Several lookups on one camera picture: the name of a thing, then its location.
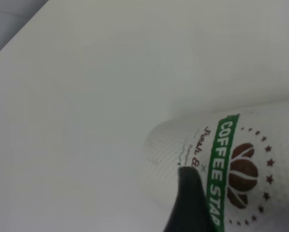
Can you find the white paper coffee cup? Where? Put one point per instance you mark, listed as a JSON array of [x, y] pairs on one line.
[[260, 154]]

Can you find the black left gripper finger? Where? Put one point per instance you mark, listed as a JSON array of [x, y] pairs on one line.
[[189, 203]]

